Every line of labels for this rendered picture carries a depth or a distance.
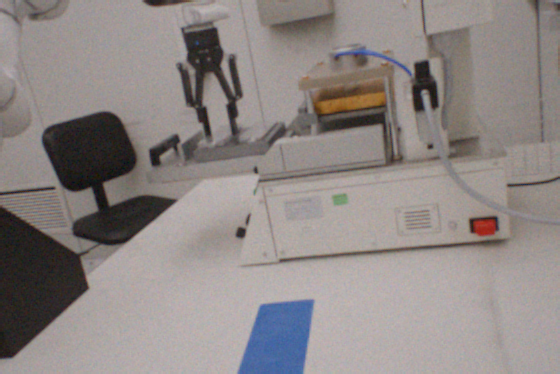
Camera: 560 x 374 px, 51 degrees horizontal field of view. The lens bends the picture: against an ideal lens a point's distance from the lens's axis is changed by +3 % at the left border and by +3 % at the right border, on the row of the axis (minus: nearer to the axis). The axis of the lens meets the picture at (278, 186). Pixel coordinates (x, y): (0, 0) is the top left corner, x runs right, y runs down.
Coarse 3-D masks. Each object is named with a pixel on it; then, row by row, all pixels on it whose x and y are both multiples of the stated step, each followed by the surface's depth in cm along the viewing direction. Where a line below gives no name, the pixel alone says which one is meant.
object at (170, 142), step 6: (168, 138) 135; (174, 138) 137; (156, 144) 130; (162, 144) 130; (168, 144) 133; (174, 144) 137; (150, 150) 127; (156, 150) 127; (162, 150) 130; (168, 150) 133; (150, 156) 127; (156, 156) 127; (156, 162) 127
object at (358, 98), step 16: (368, 80) 130; (320, 96) 121; (336, 96) 116; (352, 96) 113; (368, 96) 112; (384, 96) 111; (320, 112) 114; (336, 112) 114; (352, 112) 113; (368, 112) 113; (384, 112) 112
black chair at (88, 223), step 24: (72, 120) 274; (96, 120) 280; (120, 120) 287; (48, 144) 264; (72, 144) 270; (96, 144) 278; (120, 144) 285; (72, 168) 268; (96, 168) 275; (120, 168) 284; (96, 192) 287; (96, 216) 274; (120, 216) 267; (144, 216) 261; (96, 240) 256; (120, 240) 249
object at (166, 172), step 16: (192, 144) 131; (176, 160) 129; (192, 160) 126; (224, 160) 121; (240, 160) 120; (256, 160) 119; (160, 176) 124; (176, 176) 124; (192, 176) 123; (208, 176) 123
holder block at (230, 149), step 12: (240, 132) 134; (276, 132) 127; (228, 144) 123; (240, 144) 120; (252, 144) 119; (264, 144) 119; (204, 156) 122; (216, 156) 122; (228, 156) 121; (240, 156) 121
